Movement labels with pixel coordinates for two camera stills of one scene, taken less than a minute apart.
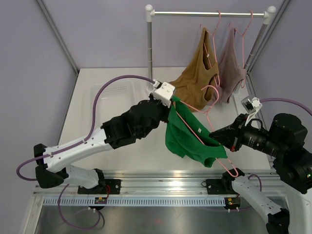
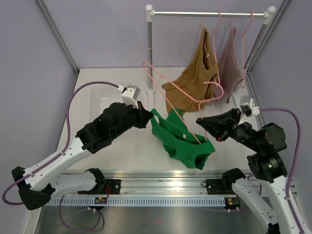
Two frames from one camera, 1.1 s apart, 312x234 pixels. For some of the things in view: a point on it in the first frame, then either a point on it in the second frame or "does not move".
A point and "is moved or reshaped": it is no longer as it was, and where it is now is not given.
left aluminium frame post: [55, 33] does not move
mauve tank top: [230, 72] does not move
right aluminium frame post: [276, 20] does not move
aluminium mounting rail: [166, 185] does not move
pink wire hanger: [210, 122] -> [187, 93]
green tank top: [187, 135] is moved or reshaped
